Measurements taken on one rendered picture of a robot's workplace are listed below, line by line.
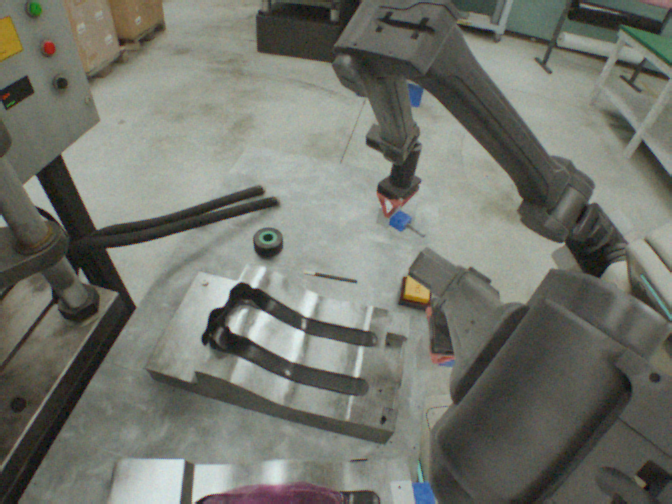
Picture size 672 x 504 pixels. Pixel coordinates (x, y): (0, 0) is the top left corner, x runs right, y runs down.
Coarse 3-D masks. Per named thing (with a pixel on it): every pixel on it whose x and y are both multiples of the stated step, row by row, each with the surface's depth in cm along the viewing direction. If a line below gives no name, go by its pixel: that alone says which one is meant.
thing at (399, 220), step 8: (400, 208) 99; (384, 216) 97; (392, 216) 97; (400, 216) 97; (408, 216) 97; (384, 224) 99; (392, 224) 97; (400, 224) 95; (408, 224) 96; (416, 232) 95
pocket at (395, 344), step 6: (390, 336) 81; (396, 336) 80; (402, 336) 80; (390, 342) 81; (396, 342) 81; (402, 342) 81; (384, 348) 80; (390, 348) 80; (396, 348) 80; (402, 348) 79; (390, 354) 79; (396, 354) 79; (402, 354) 78
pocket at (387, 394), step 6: (378, 384) 74; (384, 384) 74; (390, 384) 73; (396, 384) 73; (378, 390) 74; (384, 390) 74; (390, 390) 74; (396, 390) 73; (378, 396) 73; (384, 396) 73; (390, 396) 73; (396, 396) 72; (378, 402) 72; (384, 402) 72; (390, 402) 72; (396, 402) 71
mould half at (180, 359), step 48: (192, 288) 86; (288, 288) 82; (192, 336) 78; (288, 336) 76; (384, 336) 79; (192, 384) 72; (240, 384) 66; (288, 384) 71; (336, 432) 73; (384, 432) 67
